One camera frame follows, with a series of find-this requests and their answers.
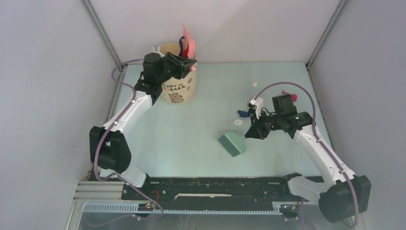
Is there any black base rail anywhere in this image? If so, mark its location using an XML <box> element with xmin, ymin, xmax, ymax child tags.
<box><xmin>140</xmin><ymin>176</ymin><xmax>301</xmax><ymax>210</ymax></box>

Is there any aluminium frame post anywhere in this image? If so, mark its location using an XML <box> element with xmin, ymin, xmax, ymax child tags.
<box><xmin>306</xmin><ymin>0</ymin><xmax>349</xmax><ymax>70</ymax></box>
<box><xmin>80</xmin><ymin>0</ymin><xmax>123</xmax><ymax>70</ymax></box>

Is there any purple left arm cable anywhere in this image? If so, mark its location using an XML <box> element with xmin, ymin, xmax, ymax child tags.
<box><xmin>93</xmin><ymin>58</ymin><xmax>164</xmax><ymax>221</ymax></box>

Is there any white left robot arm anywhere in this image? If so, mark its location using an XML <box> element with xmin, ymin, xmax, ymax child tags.
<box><xmin>89</xmin><ymin>51</ymin><xmax>197</xmax><ymax>200</ymax></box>

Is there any pink plastic dustpan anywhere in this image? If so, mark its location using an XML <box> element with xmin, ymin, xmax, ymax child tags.
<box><xmin>182</xmin><ymin>24</ymin><xmax>196</xmax><ymax>59</ymax></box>

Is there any beige capybara bucket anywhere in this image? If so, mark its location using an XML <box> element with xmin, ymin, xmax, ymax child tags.
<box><xmin>154</xmin><ymin>42</ymin><xmax>197</xmax><ymax>105</ymax></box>

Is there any red paper scrap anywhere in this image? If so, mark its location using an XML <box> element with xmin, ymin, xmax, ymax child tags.
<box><xmin>182</xmin><ymin>45</ymin><xmax>189</xmax><ymax>58</ymax></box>

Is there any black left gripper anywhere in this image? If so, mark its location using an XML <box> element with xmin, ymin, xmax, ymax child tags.
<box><xmin>156</xmin><ymin>52</ymin><xmax>196</xmax><ymax>84</ymax></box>

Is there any dark blue paper scrap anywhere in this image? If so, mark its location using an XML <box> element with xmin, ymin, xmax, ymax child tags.
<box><xmin>237</xmin><ymin>110</ymin><xmax>249</xmax><ymax>118</ymax></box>

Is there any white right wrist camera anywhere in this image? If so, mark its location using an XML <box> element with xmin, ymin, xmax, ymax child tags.
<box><xmin>248</xmin><ymin>97</ymin><xmax>264</xmax><ymax>119</ymax></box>

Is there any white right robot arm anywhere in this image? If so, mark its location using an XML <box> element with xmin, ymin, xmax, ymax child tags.
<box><xmin>245</xmin><ymin>94</ymin><xmax>372</xmax><ymax>223</ymax></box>

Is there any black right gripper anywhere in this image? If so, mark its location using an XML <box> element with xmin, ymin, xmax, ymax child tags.
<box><xmin>246</xmin><ymin>109</ymin><xmax>283</xmax><ymax>139</ymax></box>

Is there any left aluminium frame post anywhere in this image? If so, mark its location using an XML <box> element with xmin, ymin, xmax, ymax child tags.
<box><xmin>80</xmin><ymin>0</ymin><xmax>123</xmax><ymax>70</ymax></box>

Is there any right aluminium frame post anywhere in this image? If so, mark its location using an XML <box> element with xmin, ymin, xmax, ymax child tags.
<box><xmin>306</xmin><ymin>0</ymin><xmax>349</xmax><ymax>70</ymax></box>

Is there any green hand brush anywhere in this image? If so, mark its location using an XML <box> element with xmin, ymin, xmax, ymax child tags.
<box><xmin>217</xmin><ymin>132</ymin><xmax>246</xmax><ymax>157</ymax></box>

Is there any grey cable duct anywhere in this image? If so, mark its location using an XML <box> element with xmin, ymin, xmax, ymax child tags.
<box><xmin>82</xmin><ymin>202</ymin><xmax>288</xmax><ymax>215</ymax></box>

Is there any magenta paper scrap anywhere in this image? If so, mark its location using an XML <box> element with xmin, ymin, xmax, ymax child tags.
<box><xmin>282</xmin><ymin>90</ymin><xmax>298</xmax><ymax>102</ymax></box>

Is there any long dark blue scrap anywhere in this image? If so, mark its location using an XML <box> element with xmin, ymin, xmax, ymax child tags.
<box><xmin>179</xmin><ymin>36</ymin><xmax>185</xmax><ymax>57</ymax></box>

